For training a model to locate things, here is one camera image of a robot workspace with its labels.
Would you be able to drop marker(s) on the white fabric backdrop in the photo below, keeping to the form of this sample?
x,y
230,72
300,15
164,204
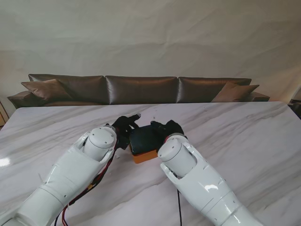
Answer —
x,y
150,35

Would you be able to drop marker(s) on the brown throw pillow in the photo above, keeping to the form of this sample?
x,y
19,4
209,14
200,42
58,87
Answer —
x,y
47,90
232,93

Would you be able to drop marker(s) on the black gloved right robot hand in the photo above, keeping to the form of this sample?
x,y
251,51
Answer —
x,y
171,128

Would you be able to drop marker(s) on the brown leather sofa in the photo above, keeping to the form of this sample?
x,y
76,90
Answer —
x,y
141,90

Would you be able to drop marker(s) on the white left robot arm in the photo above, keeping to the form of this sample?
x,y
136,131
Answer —
x,y
70,171

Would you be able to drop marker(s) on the wooden furniture piece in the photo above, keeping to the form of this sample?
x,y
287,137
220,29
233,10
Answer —
x,y
2,117

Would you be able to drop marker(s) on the small white tissue scrap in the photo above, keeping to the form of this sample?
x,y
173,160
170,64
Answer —
x,y
117,156

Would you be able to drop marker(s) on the dark furniture piece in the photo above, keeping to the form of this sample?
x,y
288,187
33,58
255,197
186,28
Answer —
x,y
296,106

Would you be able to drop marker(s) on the orange tissue box cover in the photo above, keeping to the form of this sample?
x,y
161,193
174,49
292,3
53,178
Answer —
x,y
143,159

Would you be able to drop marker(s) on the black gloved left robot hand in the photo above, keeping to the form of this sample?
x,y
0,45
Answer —
x,y
124,127

